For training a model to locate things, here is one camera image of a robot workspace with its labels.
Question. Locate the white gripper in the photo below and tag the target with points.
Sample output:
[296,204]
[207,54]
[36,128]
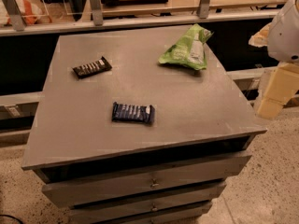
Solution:
[286,36]

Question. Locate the blue rxbar blueberry bar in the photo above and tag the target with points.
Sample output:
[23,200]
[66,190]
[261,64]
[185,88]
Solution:
[133,113]

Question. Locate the black rxbar chocolate bar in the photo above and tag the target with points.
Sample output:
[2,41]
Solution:
[91,69]

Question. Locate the green chip bag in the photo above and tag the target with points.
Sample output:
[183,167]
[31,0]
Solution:
[188,51]

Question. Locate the grey drawer cabinet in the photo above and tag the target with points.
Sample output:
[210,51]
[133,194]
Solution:
[120,139]

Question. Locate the bottom grey drawer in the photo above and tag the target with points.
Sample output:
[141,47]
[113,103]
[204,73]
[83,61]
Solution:
[157,215]

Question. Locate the grey drawer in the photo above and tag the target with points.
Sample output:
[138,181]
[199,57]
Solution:
[148,204]
[157,215]
[97,188]

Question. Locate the middle grey drawer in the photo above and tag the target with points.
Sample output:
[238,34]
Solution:
[148,204]

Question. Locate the top grey drawer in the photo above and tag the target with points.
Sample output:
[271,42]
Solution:
[97,188]

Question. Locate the orange white bag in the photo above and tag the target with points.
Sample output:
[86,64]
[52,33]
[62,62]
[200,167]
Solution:
[31,13]

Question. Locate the grey metal bracket right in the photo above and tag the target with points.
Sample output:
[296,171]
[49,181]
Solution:
[203,9]

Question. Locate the grey metal bracket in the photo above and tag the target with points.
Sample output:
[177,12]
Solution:
[203,9]
[16,19]
[96,12]

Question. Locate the grey metal bracket middle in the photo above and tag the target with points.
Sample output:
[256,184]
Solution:
[96,12]

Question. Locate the grey metal bracket left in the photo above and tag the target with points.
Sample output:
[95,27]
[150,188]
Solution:
[16,19]

